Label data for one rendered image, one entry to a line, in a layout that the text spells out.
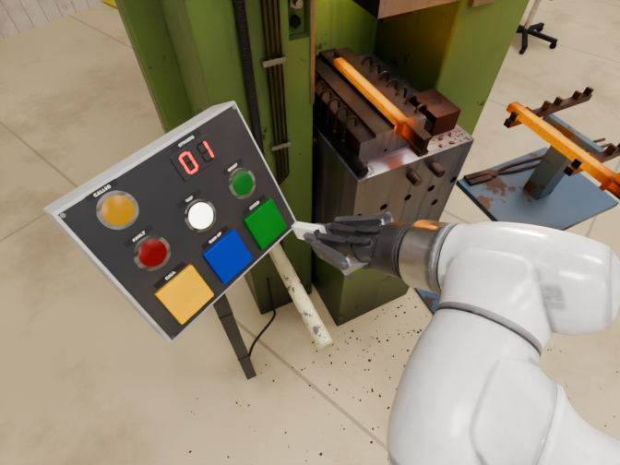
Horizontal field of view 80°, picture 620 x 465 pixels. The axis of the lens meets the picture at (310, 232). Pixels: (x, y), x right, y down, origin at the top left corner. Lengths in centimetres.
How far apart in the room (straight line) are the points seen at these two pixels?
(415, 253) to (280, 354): 128
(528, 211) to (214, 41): 101
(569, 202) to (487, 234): 101
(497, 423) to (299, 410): 130
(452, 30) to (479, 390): 98
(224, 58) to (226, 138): 22
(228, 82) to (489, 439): 77
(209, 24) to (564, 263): 70
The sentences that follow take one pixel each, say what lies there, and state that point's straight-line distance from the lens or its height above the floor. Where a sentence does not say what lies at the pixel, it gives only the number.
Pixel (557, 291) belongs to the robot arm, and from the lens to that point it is 40.
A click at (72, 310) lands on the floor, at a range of 206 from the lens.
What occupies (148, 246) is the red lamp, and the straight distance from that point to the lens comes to 63.
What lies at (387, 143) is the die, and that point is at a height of 95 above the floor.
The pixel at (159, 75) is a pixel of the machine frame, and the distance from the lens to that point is 134.
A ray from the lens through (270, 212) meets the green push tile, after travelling 73.
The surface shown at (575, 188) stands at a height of 71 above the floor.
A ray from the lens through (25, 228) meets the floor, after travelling 253.
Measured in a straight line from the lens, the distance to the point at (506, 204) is 132.
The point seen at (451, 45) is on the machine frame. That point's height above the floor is 108.
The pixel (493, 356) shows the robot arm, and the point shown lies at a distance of 37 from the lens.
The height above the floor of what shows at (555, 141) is 97.
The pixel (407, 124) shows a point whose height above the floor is 102.
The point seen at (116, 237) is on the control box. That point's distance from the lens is 62.
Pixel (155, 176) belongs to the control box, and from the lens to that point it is 63.
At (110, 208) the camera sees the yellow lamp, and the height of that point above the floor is 117.
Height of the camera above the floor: 158
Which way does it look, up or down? 53 degrees down
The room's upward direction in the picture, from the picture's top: straight up
